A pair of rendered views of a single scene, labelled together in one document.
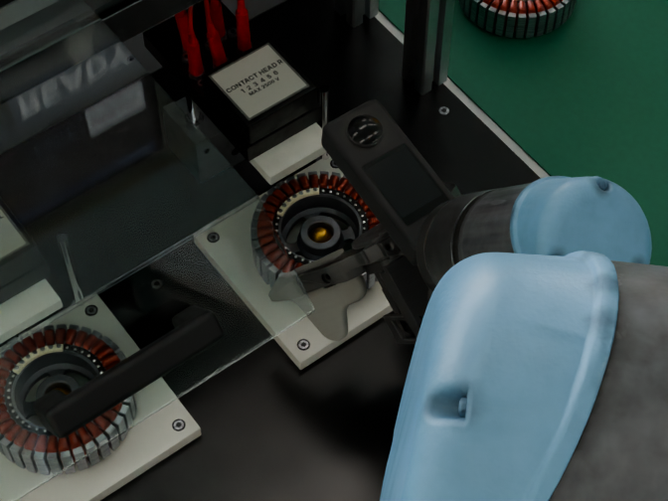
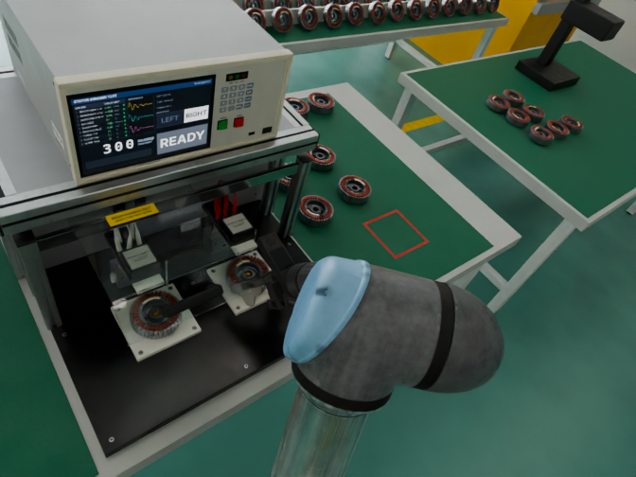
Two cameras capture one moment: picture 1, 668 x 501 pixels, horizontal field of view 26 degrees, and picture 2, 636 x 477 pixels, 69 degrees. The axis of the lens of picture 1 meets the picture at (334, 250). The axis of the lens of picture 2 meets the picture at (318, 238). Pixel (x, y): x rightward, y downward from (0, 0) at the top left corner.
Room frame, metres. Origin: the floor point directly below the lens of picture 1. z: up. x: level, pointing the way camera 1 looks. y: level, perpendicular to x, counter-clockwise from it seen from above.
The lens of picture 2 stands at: (-0.07, 0.06, 1.76)
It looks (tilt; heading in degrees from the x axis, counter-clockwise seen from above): 46 degrees down; 346
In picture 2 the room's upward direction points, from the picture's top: 20 degrees clockwise
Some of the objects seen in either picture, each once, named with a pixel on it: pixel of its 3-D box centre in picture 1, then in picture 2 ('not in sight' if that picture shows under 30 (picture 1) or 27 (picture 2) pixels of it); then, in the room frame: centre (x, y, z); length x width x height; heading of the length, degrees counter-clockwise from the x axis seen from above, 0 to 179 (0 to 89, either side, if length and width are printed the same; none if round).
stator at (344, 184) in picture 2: not in sight; (354, 189); (1.09, -0.31, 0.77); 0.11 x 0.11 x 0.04
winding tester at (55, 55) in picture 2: not in sight; (147, 62); (0.84, 0.29, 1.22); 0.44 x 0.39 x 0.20; 127
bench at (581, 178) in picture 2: not in sight; (542, 157); (2.16, -1.67, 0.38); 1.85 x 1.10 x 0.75; 127
